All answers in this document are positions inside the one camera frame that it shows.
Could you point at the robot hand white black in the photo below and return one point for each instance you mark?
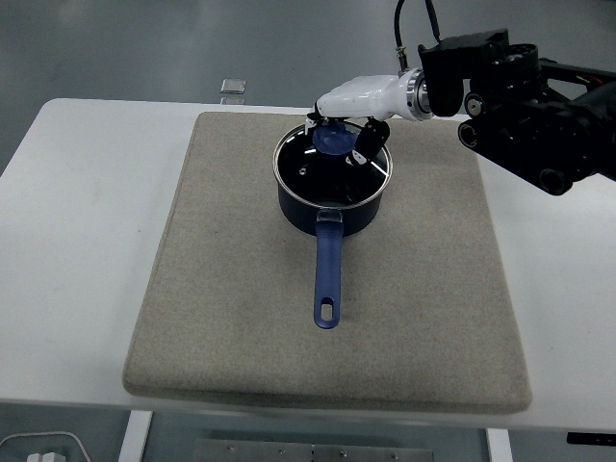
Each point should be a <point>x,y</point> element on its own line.
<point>366,96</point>

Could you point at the beige fabric mat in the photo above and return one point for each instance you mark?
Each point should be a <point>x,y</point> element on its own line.
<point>240,289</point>

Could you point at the white table leg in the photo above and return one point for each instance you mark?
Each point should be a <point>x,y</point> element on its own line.
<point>499,447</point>
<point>135,438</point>

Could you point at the black bar under table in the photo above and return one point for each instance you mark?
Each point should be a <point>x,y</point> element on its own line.
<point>592,438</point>

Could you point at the white power adapter block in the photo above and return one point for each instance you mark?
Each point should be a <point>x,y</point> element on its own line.
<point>45,457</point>

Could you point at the grey metal plate with screws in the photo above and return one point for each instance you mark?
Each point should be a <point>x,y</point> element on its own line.
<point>313,452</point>

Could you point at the glass pot lid blue knob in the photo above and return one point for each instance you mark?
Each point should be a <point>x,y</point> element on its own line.
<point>298,166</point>

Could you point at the silver square floor plate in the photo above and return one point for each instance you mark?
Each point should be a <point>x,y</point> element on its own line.
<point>233,85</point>
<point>232,100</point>

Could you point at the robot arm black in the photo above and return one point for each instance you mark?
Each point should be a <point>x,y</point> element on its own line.
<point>510,125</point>

